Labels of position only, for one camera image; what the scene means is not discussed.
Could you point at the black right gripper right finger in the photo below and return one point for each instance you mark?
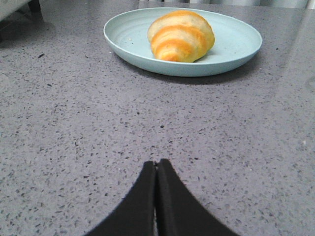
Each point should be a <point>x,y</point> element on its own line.
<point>179,213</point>

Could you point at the light blue plate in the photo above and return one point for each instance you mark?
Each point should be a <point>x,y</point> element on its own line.
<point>235,43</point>

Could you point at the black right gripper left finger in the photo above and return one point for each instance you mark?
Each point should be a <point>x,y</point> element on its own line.
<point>134,215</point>

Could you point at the striped croissant bread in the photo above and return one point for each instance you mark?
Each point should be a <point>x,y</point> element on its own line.
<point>180,36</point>

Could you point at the white toaster oven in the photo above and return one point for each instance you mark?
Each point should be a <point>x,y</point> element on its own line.
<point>22,19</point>

